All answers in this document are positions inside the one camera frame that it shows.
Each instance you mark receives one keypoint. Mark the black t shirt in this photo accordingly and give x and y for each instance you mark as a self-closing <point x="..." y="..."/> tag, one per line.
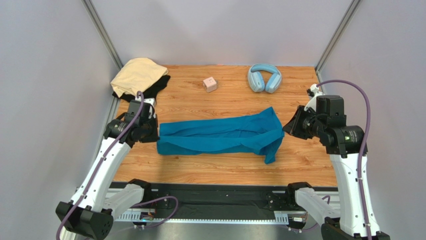
<point x="151" y="92"/>

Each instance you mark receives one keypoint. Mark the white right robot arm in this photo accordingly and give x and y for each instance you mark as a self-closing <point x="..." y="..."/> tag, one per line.
<point x="355" y="220"/>

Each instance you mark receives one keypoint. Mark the pink cube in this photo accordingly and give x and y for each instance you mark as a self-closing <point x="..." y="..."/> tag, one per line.
<point x="210" y="84"/>

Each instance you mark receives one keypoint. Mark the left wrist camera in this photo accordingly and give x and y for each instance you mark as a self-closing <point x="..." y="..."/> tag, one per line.
<point x="148" y="107"/>

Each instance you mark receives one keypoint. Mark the blue t shirt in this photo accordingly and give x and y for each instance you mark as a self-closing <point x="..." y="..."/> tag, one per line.
<point x="261" y="134"/>

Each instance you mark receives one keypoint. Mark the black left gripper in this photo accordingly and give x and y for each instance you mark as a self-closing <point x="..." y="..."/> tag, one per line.
<point x="154" y="136"/>

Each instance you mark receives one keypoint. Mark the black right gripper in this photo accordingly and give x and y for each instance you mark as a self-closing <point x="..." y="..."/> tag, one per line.
<point x="297" y="123"/>

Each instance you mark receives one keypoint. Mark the beige t shirt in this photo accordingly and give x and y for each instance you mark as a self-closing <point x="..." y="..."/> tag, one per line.
<point x="137" y="75"/>

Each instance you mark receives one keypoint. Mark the aluminium frame rail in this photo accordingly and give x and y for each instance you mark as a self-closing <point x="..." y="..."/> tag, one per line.
<point x="144" y="218"/>

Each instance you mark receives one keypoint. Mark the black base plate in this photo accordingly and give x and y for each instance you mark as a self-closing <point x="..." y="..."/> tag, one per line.
<point x="218" y="202"/>

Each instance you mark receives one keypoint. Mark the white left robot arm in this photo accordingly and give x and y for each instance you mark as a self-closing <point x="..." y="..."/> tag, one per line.
<point x="89" y="213"/>

